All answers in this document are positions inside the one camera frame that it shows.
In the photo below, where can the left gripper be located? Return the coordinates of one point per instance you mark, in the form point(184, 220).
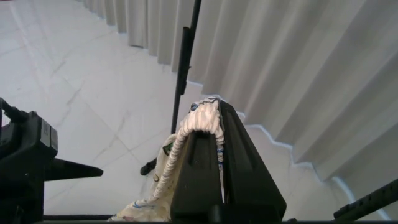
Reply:
point(21, 155)

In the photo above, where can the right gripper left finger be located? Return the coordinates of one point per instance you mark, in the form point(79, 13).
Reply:
point(196, 177)

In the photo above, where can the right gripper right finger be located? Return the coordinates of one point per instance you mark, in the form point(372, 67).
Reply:
point(248, 174)

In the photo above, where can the cream printed garment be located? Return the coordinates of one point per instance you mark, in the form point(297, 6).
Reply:
point(202, 119)

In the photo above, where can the black clothes rack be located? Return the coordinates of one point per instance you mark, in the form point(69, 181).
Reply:
point(186, 46)

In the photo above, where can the white curtain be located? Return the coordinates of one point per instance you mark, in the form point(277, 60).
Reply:
point(280, 62)

